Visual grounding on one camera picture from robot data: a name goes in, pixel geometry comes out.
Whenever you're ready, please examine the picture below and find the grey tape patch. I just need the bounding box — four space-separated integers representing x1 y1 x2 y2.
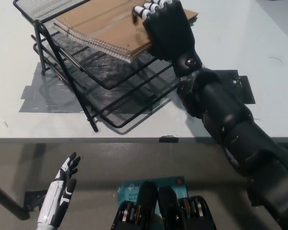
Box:
18 61 120 114

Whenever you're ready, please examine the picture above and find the teal cardboard box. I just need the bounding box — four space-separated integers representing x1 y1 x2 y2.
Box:
117 176 188 216

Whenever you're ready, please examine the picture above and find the black left robot body block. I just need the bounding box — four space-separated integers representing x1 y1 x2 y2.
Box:
111 181 159 230

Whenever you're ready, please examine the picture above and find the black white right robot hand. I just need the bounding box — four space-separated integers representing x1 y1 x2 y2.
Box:
132 0 204 79

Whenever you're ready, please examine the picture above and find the black mesh two-tier file tray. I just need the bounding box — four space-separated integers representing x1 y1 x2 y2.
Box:
13 0 183 134

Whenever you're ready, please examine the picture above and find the black metal table leg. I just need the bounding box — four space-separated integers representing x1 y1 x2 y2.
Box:
0 178 31 221

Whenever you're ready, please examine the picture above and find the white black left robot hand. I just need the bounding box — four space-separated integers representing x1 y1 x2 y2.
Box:
36 151 82 230

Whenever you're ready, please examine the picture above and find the brown spiral-bound notebook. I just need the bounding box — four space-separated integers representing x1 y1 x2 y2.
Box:
52 0 199 64

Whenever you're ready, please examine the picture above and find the black tape patch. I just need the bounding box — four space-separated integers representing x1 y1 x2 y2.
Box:
213 69 256 105

